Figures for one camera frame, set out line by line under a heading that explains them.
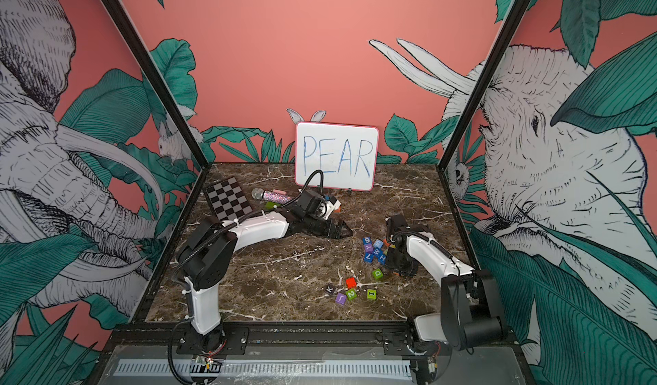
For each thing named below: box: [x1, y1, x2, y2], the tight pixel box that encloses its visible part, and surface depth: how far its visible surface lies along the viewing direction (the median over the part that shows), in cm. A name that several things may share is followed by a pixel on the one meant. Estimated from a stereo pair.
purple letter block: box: [335, 292, 348, 306], surface depth 83 cm
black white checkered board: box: [203, 176, 255, 222], surface depth 106 cm
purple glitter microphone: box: [251, 187, 293, 205], surface depth 106 cm
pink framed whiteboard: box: [294, 122, 380, 191], surface depth 106 cm
